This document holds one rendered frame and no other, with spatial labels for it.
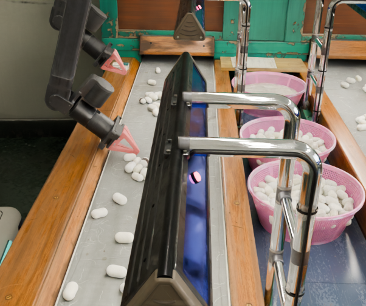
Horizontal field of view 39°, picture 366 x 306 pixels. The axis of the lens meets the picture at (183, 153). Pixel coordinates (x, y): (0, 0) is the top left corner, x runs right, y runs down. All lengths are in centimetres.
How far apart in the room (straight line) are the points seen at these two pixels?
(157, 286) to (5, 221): 164
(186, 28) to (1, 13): 193
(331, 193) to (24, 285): 71
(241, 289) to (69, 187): 49
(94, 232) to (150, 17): 121
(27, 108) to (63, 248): 228
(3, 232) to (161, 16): 102
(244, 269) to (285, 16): 136
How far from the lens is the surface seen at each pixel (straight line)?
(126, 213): 114
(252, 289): 92
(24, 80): 319
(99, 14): 161
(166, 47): 208
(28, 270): 98
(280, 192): 80
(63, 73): 128
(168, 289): 41
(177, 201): 49
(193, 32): 131
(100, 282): 97
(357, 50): 217
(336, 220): 114
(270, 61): 210
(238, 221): 108
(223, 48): 213
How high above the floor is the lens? 137
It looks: 27 degrees down
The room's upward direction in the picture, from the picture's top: 1 degrees clockwise
